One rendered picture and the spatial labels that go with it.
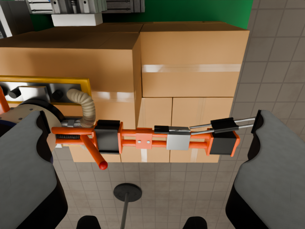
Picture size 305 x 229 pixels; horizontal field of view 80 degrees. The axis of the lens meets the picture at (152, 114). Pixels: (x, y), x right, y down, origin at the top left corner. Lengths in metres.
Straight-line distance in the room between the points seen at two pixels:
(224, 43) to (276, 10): 0.78
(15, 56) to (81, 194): 2.45
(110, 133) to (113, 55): 0.30
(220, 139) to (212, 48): 0.68
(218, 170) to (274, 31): 1.62
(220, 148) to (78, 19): 0.59
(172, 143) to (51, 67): 0.54
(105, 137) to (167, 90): 0.70
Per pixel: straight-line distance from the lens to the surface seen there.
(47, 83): 0.69
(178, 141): 0.57
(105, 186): 2.81
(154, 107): 1.24
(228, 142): 0.60
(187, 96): 1.23
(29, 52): 0.84
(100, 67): 0.75
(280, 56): 2.00
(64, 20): 0.70
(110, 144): 0.59
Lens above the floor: 1.63
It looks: 58 degrees down
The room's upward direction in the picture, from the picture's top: 178 degrees counter-clockwise
